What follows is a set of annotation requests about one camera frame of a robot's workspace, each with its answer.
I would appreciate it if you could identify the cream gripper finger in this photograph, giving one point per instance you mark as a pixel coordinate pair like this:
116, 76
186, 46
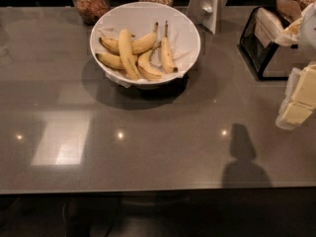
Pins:
289, 36
300, 98

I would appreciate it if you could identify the white paper bowl liner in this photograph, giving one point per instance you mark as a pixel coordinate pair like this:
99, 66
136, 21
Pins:
184, 58

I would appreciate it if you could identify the middle curved yellow banana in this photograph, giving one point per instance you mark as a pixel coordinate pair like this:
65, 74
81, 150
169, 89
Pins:
145, 67

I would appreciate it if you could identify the curved yellow banana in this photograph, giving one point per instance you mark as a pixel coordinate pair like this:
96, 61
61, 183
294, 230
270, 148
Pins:
138, 46
145, 67

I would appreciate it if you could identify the upper curved yellow banana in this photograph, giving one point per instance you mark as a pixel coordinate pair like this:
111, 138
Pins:
138, 46

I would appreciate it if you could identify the white bowl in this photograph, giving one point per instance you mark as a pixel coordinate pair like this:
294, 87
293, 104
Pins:
140, 17

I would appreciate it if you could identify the long front yellow banana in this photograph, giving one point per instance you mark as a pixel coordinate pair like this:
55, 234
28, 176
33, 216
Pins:
126, 56

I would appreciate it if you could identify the black and steel toaster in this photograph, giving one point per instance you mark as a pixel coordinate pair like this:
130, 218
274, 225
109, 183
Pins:
266, 59

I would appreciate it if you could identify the white paper towel stand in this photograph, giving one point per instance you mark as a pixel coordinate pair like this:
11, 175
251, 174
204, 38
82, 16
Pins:
206, 13

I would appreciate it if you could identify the left glass jar with nuts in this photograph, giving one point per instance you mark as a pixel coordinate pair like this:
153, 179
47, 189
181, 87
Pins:
91, 11

